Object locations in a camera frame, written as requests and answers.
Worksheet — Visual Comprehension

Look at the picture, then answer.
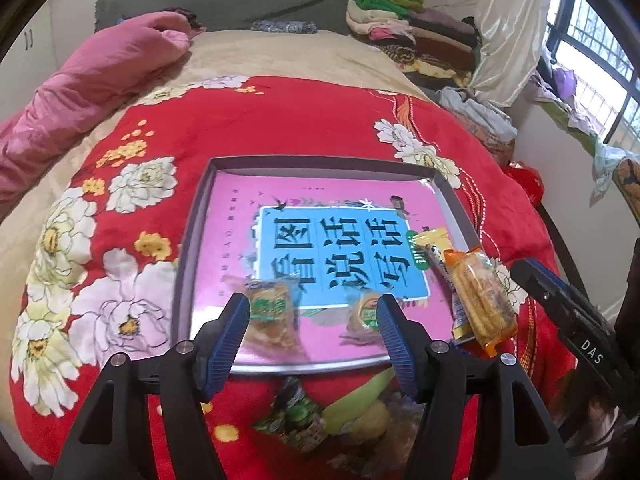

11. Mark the white hanging cloth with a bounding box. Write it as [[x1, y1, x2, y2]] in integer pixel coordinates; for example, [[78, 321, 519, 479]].
[[592, 140, 626, 196]]

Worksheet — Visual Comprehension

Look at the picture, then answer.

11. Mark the white wardrobe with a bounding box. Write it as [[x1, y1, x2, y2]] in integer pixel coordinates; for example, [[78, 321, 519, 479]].
[[0, 5, 56, 126]]

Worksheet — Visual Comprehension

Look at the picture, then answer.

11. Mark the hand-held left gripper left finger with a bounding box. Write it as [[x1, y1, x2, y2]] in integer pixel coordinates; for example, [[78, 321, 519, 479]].
[[52, 292, 251, 480]]

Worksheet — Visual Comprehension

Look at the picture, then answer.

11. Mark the yellow stick snack packet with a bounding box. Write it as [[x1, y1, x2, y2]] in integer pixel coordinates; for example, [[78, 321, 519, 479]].
[[414, 226, 476, 345]]

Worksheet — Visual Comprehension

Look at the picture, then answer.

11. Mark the dark green snack packet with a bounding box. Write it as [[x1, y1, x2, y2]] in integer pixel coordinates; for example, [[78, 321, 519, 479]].
[[252, 377, 331, 453]]

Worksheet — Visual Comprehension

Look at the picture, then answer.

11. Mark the red plastic bag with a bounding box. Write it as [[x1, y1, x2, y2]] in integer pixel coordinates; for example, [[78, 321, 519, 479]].
[[507, 160, 543, 206]]

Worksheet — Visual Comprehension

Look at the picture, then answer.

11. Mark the window with dark frame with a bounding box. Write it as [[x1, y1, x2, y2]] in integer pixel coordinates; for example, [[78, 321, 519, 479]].
[[545, 0, 640, 156]]

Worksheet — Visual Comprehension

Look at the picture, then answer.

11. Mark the grey-blue cloth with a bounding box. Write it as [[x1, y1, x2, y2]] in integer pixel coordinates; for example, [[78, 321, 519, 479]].
[[437, 85, 518, 143]]

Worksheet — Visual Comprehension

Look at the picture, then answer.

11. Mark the purple cloth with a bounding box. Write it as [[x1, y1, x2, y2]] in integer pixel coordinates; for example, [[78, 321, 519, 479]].
[[552, 67, 581, 101]]

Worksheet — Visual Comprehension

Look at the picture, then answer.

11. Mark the dark patterned pillow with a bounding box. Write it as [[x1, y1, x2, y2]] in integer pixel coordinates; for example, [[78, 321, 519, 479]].
[[250, 20, 318, 35]]

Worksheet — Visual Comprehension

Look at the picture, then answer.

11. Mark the dark grey shallow box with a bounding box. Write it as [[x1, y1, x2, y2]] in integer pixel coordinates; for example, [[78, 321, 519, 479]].
[[172, 156, 483, 376]]

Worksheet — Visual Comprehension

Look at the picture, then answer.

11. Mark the round pastry packet green label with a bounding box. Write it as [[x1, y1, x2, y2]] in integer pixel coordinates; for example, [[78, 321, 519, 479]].
[[340, 292, 388, 346]]

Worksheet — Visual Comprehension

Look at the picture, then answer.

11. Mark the pile of folded clothes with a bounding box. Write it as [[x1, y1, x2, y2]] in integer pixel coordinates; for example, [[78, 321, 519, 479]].
[[346, 0, 483, 86]]

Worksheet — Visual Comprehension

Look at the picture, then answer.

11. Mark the dark wooden bed frame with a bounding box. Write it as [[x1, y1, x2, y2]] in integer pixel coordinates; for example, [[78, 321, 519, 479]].
[[537, 205, 581, 281]]

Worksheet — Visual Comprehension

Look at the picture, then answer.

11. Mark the light green candy packet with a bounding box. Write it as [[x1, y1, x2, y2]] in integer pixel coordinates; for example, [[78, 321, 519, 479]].
[[320, 367, 401, 453]]

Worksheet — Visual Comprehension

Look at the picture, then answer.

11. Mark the dark maroon cloth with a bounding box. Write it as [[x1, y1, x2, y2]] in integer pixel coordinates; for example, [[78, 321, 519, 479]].
[[160, 7, 206, 31]]

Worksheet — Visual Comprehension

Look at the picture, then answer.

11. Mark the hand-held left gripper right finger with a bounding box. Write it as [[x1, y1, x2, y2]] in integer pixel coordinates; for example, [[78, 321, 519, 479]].
[[376, 294, 576, 480]]

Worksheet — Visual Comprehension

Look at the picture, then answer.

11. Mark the pink quilt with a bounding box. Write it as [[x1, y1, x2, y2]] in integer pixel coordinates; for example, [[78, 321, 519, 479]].
[[0, 10, 193, 221]]

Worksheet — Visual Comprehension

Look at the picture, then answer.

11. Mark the clear pastry packet green label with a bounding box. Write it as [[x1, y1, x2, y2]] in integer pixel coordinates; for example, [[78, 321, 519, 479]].
[[242, 280, 303, 361]]

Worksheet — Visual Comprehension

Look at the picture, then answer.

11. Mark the red floral blanket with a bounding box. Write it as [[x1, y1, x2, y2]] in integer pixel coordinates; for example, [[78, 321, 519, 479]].
[[10, 75, 581, 471]]

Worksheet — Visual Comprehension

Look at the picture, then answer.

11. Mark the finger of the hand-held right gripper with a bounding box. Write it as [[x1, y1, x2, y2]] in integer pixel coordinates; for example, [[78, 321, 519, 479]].
[[510, 258, 601, 333]]

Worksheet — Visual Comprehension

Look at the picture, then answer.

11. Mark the cream curtain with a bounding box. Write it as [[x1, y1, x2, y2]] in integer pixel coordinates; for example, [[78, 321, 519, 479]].
[[470, 0, 553, 106]]

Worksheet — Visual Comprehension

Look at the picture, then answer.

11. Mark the orange cracker packet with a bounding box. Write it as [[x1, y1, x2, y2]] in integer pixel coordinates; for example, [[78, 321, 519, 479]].
[[442, 247, 520, 358]]

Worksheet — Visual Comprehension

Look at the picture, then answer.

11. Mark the pink book with blue label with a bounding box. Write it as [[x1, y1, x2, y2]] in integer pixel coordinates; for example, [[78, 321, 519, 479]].
[[190, 170, 461, 366]]

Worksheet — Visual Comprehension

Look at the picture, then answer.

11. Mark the orange patterned cloth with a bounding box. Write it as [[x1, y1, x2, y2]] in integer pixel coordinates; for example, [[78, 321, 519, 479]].
[[612, 157, 640, 221]]

